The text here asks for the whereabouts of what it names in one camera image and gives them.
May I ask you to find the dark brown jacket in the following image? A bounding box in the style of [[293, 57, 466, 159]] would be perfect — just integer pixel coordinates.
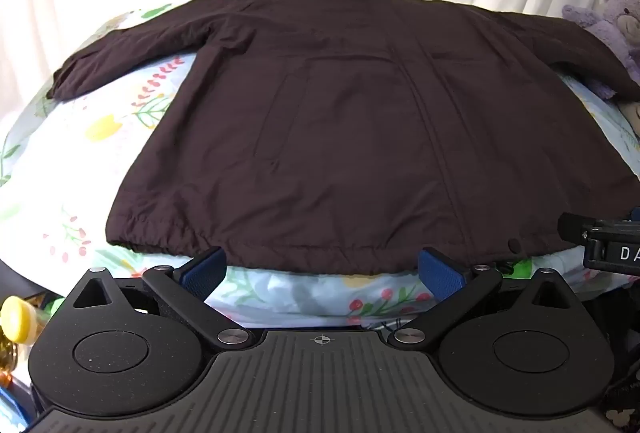
[[46, 0, 640, 275]]

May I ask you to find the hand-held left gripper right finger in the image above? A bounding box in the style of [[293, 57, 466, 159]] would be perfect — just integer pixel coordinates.
[[387, 247, 584, 354]]

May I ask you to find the floral light blue bedsheet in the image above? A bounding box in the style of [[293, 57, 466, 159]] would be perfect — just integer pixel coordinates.
[[0, 3, 640, 333]]

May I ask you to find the yellow capped bottle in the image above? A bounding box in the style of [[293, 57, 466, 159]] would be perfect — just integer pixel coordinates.
[[0, 297, 40, 345]]

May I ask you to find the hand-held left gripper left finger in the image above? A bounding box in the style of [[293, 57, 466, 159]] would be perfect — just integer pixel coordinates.
[[61, 246, 254, 354]]

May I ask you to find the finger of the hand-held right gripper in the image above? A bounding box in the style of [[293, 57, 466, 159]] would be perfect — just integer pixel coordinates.
[[557, 212, 593, 248]]

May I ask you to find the purple teddy bear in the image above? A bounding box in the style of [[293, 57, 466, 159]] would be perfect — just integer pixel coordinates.
[[562, 0, 640, 100]]

